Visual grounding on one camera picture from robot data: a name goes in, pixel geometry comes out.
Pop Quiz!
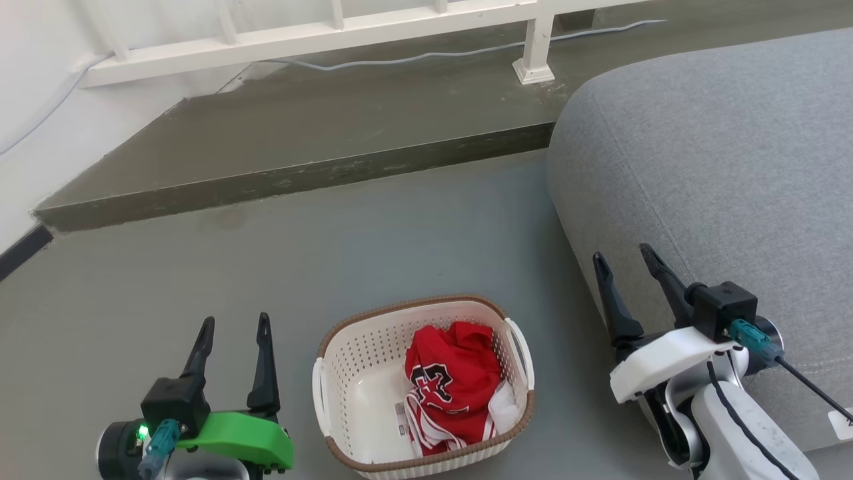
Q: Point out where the black baseboard strip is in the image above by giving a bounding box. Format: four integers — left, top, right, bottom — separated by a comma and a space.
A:
0, 225, 54, 282

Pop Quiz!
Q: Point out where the red basketball jersey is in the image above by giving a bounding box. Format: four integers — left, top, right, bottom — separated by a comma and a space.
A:
404, 321, 521, 458

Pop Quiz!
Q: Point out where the white laundry basket brown rim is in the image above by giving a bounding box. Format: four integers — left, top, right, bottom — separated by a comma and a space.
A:
312, 295, 536, 480

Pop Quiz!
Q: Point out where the dark concrete raised step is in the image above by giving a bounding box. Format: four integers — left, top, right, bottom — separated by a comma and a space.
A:
32, 0, 853, 233

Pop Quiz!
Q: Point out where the black cable along right arm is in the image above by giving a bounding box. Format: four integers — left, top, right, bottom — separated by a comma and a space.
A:
705, 360, 802, 480

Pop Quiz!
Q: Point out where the light grey cable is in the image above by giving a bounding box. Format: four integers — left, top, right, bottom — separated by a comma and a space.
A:
265, 19, 668, 72
0, 53, 111, 158

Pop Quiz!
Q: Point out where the grey fabric sofa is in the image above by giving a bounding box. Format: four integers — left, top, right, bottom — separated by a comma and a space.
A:
546, 28, 853, 454

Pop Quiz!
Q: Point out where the thin black camera cable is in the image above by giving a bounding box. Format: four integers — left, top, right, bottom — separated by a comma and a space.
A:
775, 359, 853, 425

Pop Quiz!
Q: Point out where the white railing fence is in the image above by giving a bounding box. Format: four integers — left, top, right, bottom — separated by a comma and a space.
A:
70, 0, 657, 89

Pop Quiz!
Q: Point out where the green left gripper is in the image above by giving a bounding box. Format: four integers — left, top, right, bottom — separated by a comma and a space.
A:
175, 312, 296, 472

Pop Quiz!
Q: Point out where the teal left camera cable connector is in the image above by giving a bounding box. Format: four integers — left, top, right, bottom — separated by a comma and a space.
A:
137, 419, 181, 480

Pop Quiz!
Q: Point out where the teal right camera cable connector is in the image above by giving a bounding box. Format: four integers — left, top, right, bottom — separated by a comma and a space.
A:
729, 319, 784, 365

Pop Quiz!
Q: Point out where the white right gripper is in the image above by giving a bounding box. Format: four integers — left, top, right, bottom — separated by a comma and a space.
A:
592, 243, 740, 405

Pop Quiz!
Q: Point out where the white sofa tag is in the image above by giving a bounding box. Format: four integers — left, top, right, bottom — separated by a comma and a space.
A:
828, 407, 853, 441

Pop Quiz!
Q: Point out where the teal camera cable connector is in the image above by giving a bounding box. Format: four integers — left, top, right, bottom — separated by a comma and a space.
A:
729, 319, 784, 365
137, 419, 181, 480

